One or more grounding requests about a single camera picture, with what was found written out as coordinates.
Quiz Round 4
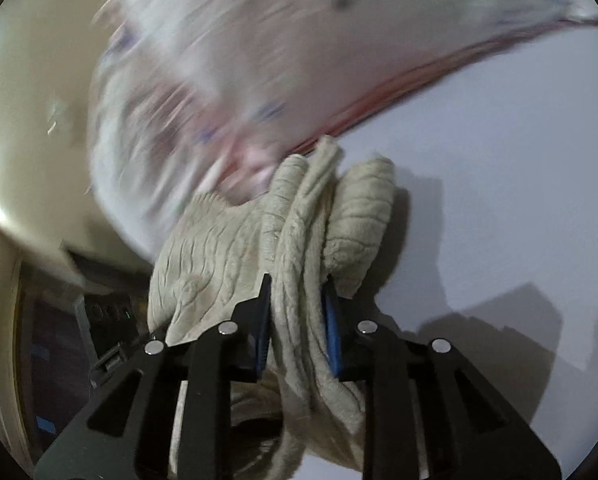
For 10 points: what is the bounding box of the white printed bedsheet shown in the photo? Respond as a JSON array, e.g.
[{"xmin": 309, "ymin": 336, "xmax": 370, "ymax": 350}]
[{"xmin": 86, "ymin": 0, "xmax": 598, "ymax": 263}]

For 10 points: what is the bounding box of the black electronic device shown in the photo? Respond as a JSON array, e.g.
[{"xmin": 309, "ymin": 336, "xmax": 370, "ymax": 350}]
[{"xmin": 77, "ymin": 294, "xmax": 144, "ymax": 376}]

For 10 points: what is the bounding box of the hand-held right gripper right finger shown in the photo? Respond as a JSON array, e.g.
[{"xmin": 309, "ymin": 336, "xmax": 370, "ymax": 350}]
[{"xmin": 322, "ymin": 276, "xmax": 563, "ymax": 480}]

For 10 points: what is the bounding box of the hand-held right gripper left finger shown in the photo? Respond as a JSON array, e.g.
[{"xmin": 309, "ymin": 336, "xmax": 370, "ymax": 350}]
[{"xmin": 33, "ymin": 273, "xmax": 273, "ymax": 480}]

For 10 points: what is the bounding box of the cream knitted sweater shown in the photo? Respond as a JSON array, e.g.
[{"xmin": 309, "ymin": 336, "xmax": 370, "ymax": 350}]
[{"xmin": 147, "ymin": 136, "xmax": 398, "ymax": 479}]

